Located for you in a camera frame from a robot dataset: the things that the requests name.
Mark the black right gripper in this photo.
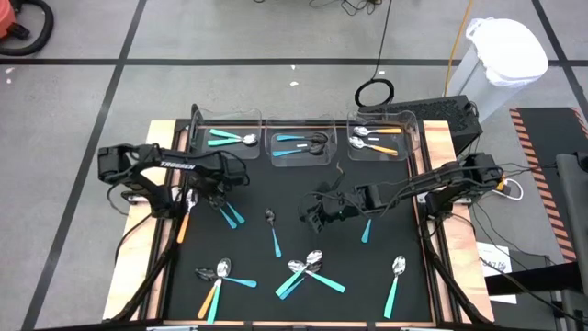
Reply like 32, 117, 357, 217
298, 180, 365, 236

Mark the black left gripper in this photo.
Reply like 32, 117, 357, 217
196, 173, 234, 211

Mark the orange-handled silver spoon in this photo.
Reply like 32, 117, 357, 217
353, 125, 403, 137
176, 188, 199, 245
197, 278, 221, 320
348, 136, 400, 157

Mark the teal-handled silver spoon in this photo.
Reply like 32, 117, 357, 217
274, 249, 324, 298
209, 128, 258, 146
206, 257, 232, 325
287, 259, 346, 294
382, 255, 408, 320
206, 133, 258, 147

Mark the clear plastic bin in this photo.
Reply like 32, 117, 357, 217
265, 117, 339, 167
188, 108, 264, 161
346, 109, 420, 162

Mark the black table mat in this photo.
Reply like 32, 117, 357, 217
164, 120, 434, 323

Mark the black support strut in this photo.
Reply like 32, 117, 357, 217
420, 220, 491, 325
109, 238, 181, 323

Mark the black computer case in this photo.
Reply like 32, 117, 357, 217
359, 95, 484, 156

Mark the white paper sheet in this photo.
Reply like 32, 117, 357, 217
476, 241, 519, 305

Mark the hazard-striped black floor mat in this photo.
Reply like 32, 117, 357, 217
508, 106, 588, 264

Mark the white trash bin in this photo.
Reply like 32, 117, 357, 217
446, 17, 550, 124

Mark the grey equipment cart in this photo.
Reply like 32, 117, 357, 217
554, 151, 588, 331

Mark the orange vacuum cleaner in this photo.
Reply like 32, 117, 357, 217
0, 0, 18, 40

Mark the black cable with coil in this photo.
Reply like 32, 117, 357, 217
355, 0, 396, 108

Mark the white cable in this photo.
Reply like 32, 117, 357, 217
498, 177, 526, 202

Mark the yellow cable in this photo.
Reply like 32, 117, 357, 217
443, 0, 475, 97

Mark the black vacuum hose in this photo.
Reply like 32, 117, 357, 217
0, 0, 55, 58

